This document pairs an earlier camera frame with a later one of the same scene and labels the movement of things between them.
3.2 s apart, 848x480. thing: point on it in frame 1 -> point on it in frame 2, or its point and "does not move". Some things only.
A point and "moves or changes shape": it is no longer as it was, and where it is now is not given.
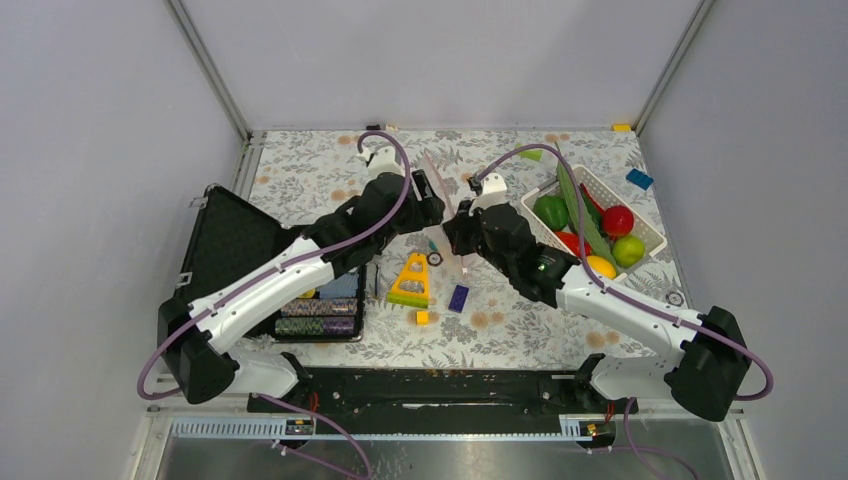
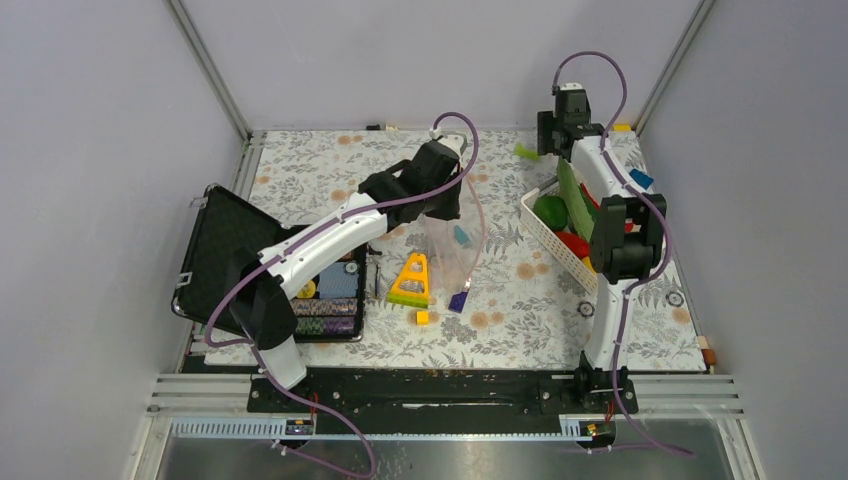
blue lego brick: [639, 179] does not move
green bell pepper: [552, 210] does not move
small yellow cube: [423, 318] does not move
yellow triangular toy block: [411, 286] does not move
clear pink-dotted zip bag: [435, 186] moves or changes shape
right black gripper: [457, 229] -> [545, 123]
